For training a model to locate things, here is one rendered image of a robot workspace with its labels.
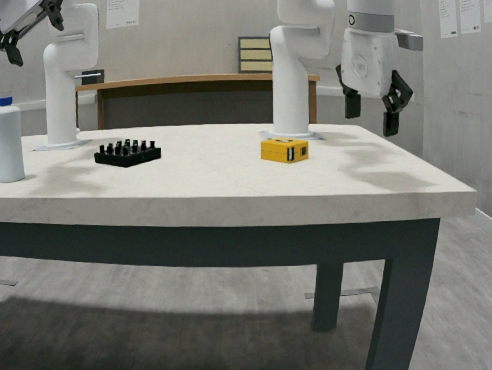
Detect white bottle with blue cap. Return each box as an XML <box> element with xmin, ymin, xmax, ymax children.
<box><xmin>0</xmin><ymin>97</ymin><xmax>25</xmax><ymax>183</ymax></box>

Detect black knob box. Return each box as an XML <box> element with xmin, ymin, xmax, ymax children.
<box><xmin>94</xmin><ymin>139</ymin><xmax>162</xmax><ymax>167</ymax></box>

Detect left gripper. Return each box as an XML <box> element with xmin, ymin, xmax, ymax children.
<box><xmin>336</xmin><ymin>27</ymin><xmax>413</xmax><ymax>137</ymax></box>

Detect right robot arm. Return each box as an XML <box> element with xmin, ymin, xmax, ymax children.
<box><xmin>43</xmin><ymin>0</ymin><xmax>99</xmax><ymax>149</ymax></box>

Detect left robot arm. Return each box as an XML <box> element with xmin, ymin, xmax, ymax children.
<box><xmin>268</xmin><ymin>0</ymin><xmax>423</xmax><ymax>139</ymax></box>

